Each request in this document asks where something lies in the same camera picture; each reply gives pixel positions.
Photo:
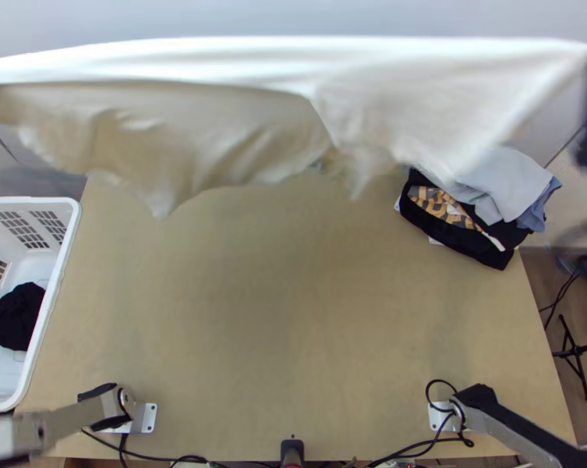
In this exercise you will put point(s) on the white t-shirt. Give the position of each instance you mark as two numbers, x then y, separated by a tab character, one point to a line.
273	73

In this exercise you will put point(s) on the black garment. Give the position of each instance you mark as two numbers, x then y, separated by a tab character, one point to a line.
15	317

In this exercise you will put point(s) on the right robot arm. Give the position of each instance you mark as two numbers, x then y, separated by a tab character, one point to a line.
507	424

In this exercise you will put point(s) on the black tripod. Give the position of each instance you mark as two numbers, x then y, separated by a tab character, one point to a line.
573	346

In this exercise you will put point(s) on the pile of folded clothes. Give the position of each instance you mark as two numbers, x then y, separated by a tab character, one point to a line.
468	229

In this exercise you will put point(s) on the white laundry basket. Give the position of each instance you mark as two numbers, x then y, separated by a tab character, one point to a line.
64	273

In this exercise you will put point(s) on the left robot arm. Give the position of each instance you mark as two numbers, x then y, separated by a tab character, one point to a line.
69	419

